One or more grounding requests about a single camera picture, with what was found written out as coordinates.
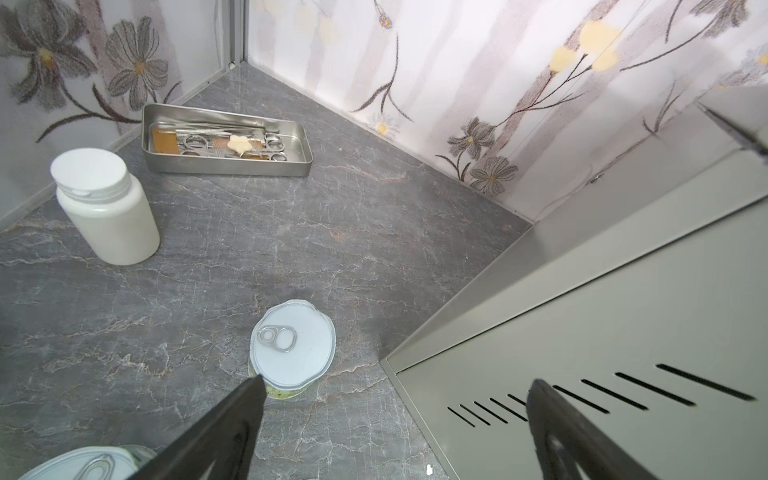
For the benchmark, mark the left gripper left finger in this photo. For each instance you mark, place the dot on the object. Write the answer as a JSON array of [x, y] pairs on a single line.
[[218, 446]]

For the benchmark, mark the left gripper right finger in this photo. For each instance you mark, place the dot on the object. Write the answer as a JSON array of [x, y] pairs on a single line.
[[569, 446]]

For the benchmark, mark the green can white lid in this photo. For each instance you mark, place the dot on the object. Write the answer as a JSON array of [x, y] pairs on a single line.
[[291, 346]]

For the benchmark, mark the teal grey can white lid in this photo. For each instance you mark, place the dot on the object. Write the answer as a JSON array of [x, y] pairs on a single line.
[[94, 462]]

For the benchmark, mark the grey metal cabinet box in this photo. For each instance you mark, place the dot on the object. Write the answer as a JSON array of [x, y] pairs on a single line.
[[642, 301]]

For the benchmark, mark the white plastic bottle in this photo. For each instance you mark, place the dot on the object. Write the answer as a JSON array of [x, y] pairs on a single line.
[[107, 204]]

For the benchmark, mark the metal tray with contents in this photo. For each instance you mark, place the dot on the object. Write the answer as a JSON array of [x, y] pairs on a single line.
[[187, 140]]

